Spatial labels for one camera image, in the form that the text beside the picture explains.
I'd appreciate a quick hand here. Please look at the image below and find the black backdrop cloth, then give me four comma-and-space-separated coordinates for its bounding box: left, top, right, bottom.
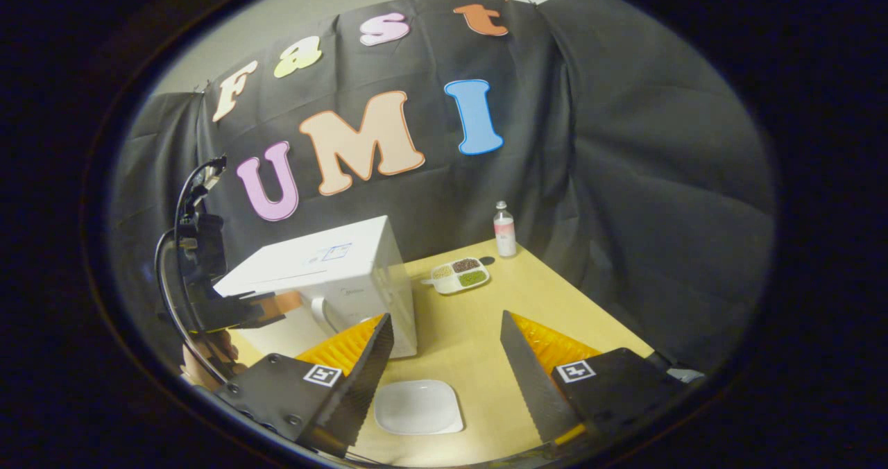
108, 0, 776, 380

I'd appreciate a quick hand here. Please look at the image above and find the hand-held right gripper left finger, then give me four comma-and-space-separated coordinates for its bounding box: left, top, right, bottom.
216, 313, 395, 456

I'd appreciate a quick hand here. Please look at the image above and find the white sectioned dish with beans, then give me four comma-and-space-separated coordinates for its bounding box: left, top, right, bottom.
422, 257, 490, 295

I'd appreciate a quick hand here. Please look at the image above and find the white square plate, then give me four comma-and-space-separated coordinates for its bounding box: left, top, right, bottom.
375, 379, 464, 435

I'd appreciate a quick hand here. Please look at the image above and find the clear bottle with pink label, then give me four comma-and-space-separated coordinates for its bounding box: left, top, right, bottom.
493, 201, 518, 258

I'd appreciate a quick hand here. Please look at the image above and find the white microwave oven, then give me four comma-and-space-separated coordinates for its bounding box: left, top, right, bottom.
213, 215, 418, 359

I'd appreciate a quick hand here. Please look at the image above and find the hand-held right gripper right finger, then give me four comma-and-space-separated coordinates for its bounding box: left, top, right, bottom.
499, 309, 688, 449

